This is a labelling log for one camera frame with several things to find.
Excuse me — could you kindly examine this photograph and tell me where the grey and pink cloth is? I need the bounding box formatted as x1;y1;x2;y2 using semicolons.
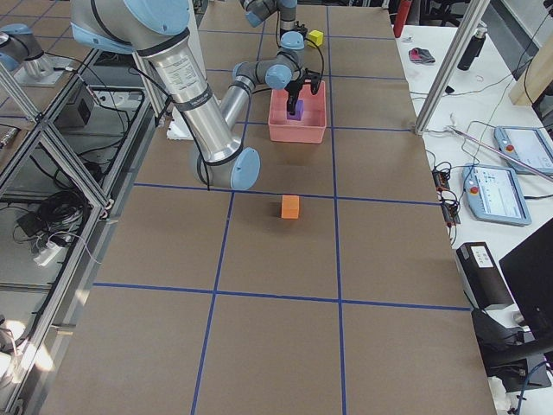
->
408;48;435;65

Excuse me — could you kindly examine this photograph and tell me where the orange foam block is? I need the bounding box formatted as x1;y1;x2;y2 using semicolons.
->
281;195;300;220

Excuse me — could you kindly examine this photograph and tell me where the black water bottle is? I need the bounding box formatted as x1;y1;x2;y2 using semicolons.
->
457;27;487;71

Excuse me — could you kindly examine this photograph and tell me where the pink plastic bin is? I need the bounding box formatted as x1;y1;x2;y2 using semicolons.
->
268;81;327;144

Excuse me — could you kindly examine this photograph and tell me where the purple foam block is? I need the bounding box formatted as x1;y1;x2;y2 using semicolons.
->
286;99;303;121

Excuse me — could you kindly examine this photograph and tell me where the black monitor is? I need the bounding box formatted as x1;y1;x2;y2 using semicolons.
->
499;220;552;338

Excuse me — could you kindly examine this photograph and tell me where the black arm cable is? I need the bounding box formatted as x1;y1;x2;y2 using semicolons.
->
276;16;326;87

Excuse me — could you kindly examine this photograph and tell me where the red cylinder bottle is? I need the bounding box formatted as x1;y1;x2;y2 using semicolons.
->
393;0;412;38

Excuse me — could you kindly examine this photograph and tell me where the blue teach pendant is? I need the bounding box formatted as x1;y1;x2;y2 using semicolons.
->
462;164;531;226
493;126;552;176

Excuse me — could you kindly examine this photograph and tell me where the far blue teach pendant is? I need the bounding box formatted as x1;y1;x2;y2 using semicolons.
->
493;126;552;176

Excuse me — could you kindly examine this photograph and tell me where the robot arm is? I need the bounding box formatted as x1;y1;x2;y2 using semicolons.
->
239;0;308;38
71;0;321;190

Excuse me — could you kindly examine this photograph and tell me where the near blue teach pendant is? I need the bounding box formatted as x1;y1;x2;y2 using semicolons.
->
462;164;531;226

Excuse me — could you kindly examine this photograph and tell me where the aluminium frame post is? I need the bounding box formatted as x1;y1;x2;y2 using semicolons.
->
414;0;490;136

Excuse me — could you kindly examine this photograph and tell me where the yellow foam block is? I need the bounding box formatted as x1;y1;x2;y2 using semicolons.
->
307;29;324;48

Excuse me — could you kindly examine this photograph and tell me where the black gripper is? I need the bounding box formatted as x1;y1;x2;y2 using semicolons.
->
285;68;322;115
294;23;308;38

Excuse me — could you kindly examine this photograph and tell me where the black power adapter box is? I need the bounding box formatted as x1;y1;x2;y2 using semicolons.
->
455;242;514;310

